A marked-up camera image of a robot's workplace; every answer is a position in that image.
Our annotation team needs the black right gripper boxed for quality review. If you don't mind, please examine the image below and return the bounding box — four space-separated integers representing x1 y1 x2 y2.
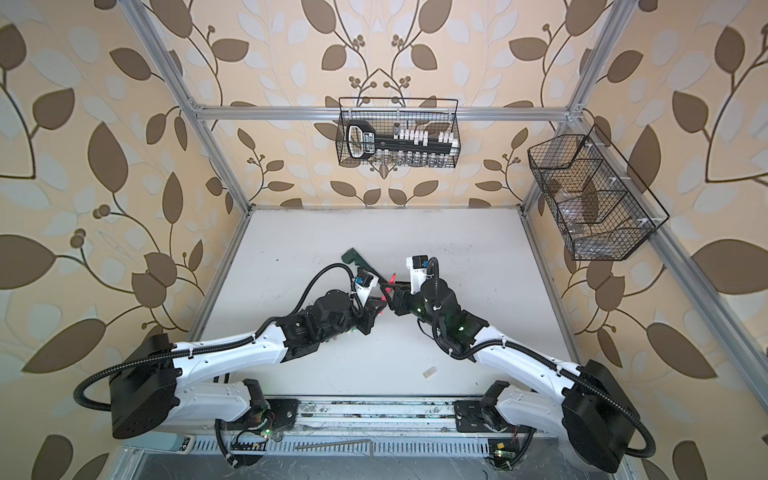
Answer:
382 280 445 336

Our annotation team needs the pink highlighter pen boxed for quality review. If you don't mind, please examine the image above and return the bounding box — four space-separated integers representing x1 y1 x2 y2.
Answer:
382 273 397 302

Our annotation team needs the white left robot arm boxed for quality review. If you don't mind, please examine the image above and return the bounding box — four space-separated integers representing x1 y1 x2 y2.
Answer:
109 290 387 440

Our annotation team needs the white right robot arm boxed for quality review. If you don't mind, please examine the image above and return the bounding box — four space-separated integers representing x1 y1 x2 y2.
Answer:
388 279 642 473

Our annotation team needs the green pipe wrench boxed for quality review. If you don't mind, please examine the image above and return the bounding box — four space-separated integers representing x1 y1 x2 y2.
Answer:
341 248 389 289

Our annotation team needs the black socket set holder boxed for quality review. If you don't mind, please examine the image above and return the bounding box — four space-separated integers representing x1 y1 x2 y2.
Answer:
336 119 461 163

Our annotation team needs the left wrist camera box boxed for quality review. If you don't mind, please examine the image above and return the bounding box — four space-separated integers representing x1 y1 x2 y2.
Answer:
354 268 379 307

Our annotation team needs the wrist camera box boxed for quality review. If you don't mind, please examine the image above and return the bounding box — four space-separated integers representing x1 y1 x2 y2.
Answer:
406 255 439 294
354 268 379 307

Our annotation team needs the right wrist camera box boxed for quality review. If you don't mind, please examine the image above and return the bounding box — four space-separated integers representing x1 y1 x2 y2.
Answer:
406 255 439 294

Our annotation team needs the black wire basket centre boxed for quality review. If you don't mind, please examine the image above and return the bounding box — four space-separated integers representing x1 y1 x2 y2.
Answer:
335 95 462 169

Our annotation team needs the black wire basket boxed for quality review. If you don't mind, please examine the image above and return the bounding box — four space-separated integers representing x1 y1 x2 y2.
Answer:
527 125 670 261
335 95 462 169

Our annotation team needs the black wire basket right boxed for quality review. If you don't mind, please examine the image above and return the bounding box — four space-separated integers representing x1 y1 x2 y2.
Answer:
527 125 670 261

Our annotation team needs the aluminium frame rail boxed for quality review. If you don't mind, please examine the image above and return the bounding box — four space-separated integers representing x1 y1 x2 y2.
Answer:
119 1 767 406

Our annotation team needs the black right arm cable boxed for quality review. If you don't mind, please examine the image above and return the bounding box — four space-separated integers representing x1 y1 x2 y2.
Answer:
428 257 657 460

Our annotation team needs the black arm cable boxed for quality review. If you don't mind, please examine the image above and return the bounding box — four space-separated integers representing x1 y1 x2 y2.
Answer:
73 262 358 413
428 257 657 460

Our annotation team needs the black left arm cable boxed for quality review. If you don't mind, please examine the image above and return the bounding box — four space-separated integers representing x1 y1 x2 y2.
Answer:
73 262 358 413

